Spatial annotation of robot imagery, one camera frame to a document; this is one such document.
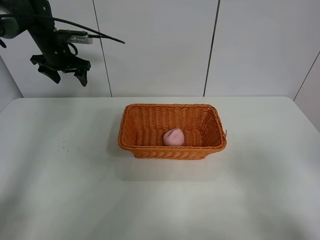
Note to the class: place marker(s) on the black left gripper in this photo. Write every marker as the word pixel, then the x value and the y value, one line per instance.
pixel 56 55

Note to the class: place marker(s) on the pink peach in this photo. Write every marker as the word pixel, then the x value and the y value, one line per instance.
pixel 174 138

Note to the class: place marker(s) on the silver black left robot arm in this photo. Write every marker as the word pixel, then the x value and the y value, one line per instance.
pixel 12 22

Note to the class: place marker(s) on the orange wicker basket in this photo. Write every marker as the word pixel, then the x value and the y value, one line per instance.
pixel 143 126

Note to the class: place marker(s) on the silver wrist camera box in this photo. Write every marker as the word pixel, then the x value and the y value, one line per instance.
pixel 74 37

